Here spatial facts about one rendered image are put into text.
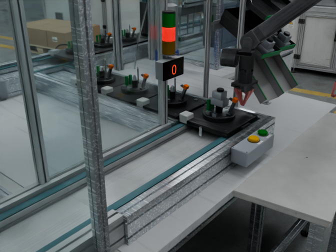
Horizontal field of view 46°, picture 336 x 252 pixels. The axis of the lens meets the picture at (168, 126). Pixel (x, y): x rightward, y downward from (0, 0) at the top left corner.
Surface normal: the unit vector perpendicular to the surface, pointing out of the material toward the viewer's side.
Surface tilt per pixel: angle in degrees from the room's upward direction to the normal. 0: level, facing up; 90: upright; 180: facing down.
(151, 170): 0
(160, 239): 0
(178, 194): 90
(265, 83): 45
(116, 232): 90
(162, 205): 90
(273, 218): 0
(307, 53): 90
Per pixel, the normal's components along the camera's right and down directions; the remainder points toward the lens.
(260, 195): 0.00, -0.91
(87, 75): 0.76, 0.27
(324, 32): -0.53, 0.36
